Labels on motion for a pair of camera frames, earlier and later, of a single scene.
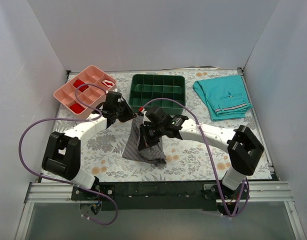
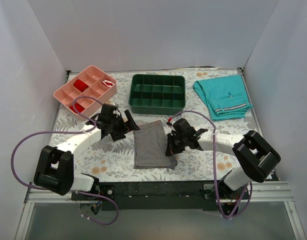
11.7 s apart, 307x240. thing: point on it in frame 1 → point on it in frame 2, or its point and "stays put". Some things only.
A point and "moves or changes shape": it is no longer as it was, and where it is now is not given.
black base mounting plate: [183, 195] stays put
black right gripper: [148, 135] → [173, 143]
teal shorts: [227, 97] stays put
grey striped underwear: [156, 154] moves or changes shape
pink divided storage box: [91, 95] stays put
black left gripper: [125, 112] → [121, 128]
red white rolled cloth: [107, 83] stays put
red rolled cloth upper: [78, 82] stays put
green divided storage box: [143, 88] stays put
